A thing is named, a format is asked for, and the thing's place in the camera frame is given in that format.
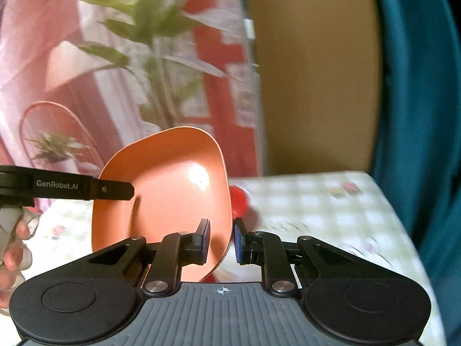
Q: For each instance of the checked tablecloth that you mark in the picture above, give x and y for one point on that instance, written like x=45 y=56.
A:
x=324 y=205

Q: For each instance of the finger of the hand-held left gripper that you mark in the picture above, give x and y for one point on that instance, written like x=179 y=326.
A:
x=115 y=190

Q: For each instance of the red bowl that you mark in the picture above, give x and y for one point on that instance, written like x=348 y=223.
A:
x=239 y=200

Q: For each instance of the teal curtain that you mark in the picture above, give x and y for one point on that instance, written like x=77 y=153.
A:
x=421 y=115

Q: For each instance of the person's left hand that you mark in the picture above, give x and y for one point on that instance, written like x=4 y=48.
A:
x=12 y=259

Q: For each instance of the wall poster with plants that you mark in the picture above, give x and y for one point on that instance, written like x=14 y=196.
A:
x=144 y=61

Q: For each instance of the orange square plate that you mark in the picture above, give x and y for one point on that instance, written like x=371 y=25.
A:
x=169 y=194

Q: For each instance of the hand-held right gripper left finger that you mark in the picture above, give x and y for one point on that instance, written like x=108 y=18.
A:
x=205 y=239

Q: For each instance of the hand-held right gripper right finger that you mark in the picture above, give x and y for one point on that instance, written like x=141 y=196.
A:
x=237 y=241

